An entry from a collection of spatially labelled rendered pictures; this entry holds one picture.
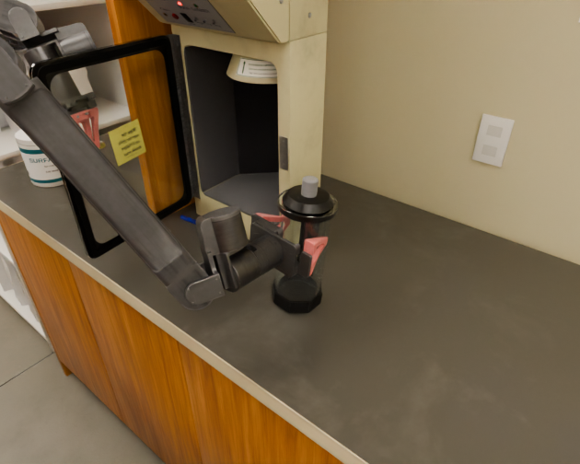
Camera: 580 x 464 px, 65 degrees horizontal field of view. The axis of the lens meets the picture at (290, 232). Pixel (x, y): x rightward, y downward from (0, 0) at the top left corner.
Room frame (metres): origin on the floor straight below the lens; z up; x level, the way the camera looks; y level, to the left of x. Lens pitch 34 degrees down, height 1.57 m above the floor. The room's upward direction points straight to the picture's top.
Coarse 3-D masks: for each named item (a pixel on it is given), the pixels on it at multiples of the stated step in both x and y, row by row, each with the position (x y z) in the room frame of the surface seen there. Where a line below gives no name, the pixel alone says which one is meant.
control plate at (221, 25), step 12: (156, 0) 0.92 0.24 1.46; (168, 0) 0.89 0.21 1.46; (180, 0) 0.86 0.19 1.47; (192, 0) 0.84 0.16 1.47; (204, 0) 0.82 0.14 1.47; (168, 12) 0.93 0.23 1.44; (180, 12) 0.90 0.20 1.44; (192, 12) 0.88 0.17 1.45; (204, 12) 0.85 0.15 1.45; (216, 12) 0.83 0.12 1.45; (192, 24) 0.92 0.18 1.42; (204, 24) 0.89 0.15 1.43; (216, 24) 0.86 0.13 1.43
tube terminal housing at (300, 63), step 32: (320, 0) 0.89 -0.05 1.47; (192, 32) 0.98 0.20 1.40; (320, 32) 0.89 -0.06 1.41; (288, 64) 0.82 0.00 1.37; (320, 64) 0.89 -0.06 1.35; (288, 96) 0.82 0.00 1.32; (320, 96) 0.90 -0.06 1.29; (192, 128) 1.00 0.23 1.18; (288, 128) 0.82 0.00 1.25; (320, 128) 0.90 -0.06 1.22; (288, 160) 0.82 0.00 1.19; (320, 160) 0.90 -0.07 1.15
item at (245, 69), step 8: (232, 56) 0.97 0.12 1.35; (240, 56) 0.94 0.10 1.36; (232, 64) 0.95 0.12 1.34; (240, 64) 0.93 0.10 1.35; (248, 64) 0.92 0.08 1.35; (256, 64) 0.91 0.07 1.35; (264, 64) 0.91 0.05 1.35; (272, 64) 0.91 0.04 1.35; (232, 72) 0.94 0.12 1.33; (240, 72) 0.92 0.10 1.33; (248, 72) 0.91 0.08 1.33; (256, 72) 0.91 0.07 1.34; (264, 72) 0.91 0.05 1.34; (272, 72) 0.91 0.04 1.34; (240, 80) 0.92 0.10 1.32; (248, 80) 0.91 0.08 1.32; (256, 80) 0.90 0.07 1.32; (264, 80) 0.90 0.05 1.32; (272, 80) 0.90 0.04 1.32
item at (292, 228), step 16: (288, 208) 0.66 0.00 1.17; (336, 208) 0.68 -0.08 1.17; (288, 224) 0.66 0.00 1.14; (304, 224) 0.65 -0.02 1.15; (320, 224) 0.66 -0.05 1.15; (288, 240) 0.66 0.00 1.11; (304, 240) 0.65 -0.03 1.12; (320, 256) 0.66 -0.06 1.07; (320, 272) 0.67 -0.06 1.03; (288, 288) 0.65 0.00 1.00; (304, 288) 0.65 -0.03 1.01
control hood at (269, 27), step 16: (144, 0) 0.95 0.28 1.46; (208, 0) 0.81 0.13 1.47; (224, 0) 0.78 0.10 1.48; (240, 0) 0.76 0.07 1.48; (256, 0) 0.76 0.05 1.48; (272, 0) 0.79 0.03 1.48; (288, 0) 0.82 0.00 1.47; (160, 16) 0.97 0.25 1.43; (224, 16) 0.83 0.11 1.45; (240, 16) 0.80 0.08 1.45; (256, 16) 0.77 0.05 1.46; (272, 16) 0.79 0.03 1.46; (288, 16) 0.82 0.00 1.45; (224, 32) 0.88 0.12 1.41; (240, 32) 0.84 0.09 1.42; (256, 32) 0.81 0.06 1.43; (272, 32) 0.79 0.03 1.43; (288, 32) 0.82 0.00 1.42
